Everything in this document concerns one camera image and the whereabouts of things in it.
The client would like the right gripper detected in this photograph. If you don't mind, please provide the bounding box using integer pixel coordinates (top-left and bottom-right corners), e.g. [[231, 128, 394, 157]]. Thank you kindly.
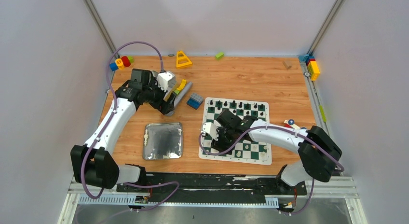
[[211, 127, 237, 155]]

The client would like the green white chess board mat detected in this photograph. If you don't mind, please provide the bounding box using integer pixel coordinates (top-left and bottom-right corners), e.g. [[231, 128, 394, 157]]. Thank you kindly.
[[198, 97, 272, 165]]

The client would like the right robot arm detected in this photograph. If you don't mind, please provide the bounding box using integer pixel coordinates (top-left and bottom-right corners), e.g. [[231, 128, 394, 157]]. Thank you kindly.
[[202, 110, 344, 194]]

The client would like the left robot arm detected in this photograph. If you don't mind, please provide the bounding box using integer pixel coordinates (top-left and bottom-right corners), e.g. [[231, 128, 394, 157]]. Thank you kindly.
[[70, 69, 176, 192]]

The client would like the grey toy microphone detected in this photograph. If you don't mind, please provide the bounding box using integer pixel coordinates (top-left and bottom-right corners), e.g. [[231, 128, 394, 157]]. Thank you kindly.
[[165, 82, 193, 116]]

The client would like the grey and blue brick stack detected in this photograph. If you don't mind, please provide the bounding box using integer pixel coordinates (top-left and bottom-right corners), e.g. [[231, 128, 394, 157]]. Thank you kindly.
[[187, 93, 204, 110]]

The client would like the yellow triangle toy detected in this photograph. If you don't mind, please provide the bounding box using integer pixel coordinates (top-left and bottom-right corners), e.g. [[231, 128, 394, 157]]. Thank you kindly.
[[176, 51, 192, 69]]

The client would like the silver tin lid tray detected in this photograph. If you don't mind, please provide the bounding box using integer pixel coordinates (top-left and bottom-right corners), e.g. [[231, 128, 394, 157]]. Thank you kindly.
[[142, 122, 183, 161]]

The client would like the coloured blocks cluster left corner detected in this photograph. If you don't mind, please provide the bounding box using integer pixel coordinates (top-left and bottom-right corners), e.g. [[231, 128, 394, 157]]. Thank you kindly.
[[109, 56, 135, 71]]

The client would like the green block at back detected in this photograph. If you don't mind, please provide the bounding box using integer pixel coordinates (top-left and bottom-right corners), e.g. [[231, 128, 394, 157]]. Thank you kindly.
[[215, 52, 224, 60]]

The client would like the brown wooden block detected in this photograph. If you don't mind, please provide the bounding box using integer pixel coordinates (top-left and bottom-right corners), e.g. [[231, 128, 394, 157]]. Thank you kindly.
[[283, 61, 292, 70]]

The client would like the coloured brick stack right corner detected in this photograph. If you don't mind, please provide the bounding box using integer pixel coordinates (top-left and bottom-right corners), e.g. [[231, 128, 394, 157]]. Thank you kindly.
[[298, 55, 321, 81]]

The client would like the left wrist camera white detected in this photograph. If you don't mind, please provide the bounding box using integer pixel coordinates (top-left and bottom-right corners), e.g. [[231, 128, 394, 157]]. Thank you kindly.
[[156, 71, 176, 91]]

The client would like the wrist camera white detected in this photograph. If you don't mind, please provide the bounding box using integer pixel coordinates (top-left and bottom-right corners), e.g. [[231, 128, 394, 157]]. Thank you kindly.
[[202, 122, 219, 140], [156, 71, 176, 91]]

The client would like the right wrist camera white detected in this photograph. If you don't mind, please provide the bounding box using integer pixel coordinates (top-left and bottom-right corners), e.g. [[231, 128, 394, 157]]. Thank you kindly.
[[202, 122, 219, 140]]

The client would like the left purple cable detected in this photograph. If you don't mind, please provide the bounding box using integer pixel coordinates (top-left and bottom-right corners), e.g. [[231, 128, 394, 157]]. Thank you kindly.
[[80, 41, 180, 213]]

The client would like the purple cable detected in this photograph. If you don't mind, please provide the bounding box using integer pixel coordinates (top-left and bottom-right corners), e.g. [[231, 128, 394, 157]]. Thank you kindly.
[[198, 125, 345, 216], [80, 41, 180, 213]]

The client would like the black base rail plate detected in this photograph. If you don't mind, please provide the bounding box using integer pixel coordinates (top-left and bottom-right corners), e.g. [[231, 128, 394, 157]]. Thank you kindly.
[[116, 172, 308, 205]]

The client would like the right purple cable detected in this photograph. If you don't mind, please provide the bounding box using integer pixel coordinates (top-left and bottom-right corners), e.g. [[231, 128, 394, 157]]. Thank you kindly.
[[198, 125, 345, 216]]

